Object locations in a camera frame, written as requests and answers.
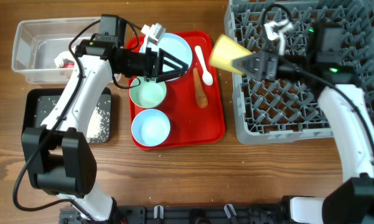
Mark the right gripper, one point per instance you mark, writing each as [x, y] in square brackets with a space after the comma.
[264, 64]

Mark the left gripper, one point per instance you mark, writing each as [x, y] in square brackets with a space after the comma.
[151, 61]

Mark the light blue plate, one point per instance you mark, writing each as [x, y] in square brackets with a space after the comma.
[175, 45]

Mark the yellow cup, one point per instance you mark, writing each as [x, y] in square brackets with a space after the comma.
[225, 51]

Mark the green bowl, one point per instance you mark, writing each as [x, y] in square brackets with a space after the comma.
[147, 94]

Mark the white plastic spoon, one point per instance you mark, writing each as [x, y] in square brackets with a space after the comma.
[206, 76]

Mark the orange carrot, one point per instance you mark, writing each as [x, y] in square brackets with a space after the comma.
[200, 96]

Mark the light blue bowl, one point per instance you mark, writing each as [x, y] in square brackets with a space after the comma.
[150, 127]

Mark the white rice pile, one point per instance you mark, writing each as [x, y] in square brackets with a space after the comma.
[99, 125]

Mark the red snack wrapper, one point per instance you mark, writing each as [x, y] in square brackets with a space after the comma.
[67, 67]

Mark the white tissue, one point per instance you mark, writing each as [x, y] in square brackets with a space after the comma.
[63, 58]

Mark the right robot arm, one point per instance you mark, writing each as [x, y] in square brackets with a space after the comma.
[342, 101]

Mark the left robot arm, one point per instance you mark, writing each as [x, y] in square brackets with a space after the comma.
[58, 158]

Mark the grey dishwasher rack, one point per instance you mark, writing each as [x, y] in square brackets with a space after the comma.
[280, 111]

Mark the black waste tray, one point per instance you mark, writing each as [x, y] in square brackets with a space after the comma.
[31, 103]

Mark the clear plastic bin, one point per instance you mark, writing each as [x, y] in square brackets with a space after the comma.
[38, 42]

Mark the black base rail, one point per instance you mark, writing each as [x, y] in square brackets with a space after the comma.
[264, 213]

